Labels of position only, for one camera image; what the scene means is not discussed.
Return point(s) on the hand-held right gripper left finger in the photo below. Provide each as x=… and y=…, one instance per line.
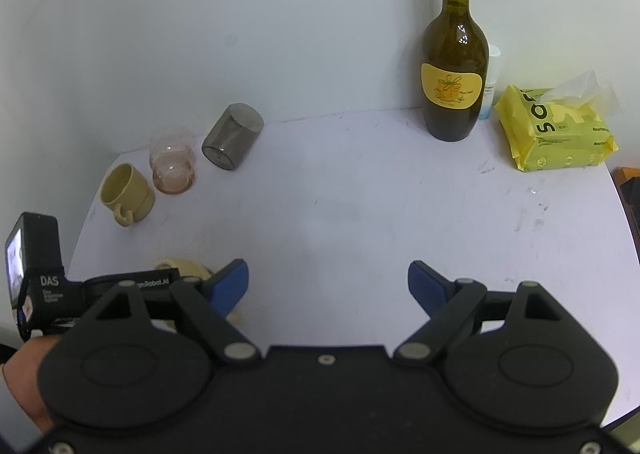
x=231, y=285

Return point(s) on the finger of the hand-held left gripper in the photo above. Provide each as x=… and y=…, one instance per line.
x=163, y=326

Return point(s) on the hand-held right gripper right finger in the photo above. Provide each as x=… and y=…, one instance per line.
x=424, y=285

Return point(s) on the pale yellow cup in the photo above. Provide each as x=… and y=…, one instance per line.
x=186, y=268

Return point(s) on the pink glass cup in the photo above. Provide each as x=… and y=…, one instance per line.
x=172, y=169

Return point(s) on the grey glass cup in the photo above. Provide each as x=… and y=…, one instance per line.
x=232, y=137

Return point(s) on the person's left hand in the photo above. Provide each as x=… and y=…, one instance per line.
x=27, y=374

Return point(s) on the yellow tissue packet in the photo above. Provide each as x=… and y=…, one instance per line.
x=555, y=134

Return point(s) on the small white plastic bottle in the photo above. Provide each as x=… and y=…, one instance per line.
x=492, y=84

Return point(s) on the brown wooden object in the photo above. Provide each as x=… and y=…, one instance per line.
x=629, y=194

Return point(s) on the green wine bottle yellow label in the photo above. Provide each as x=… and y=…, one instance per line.
x=454, y=59

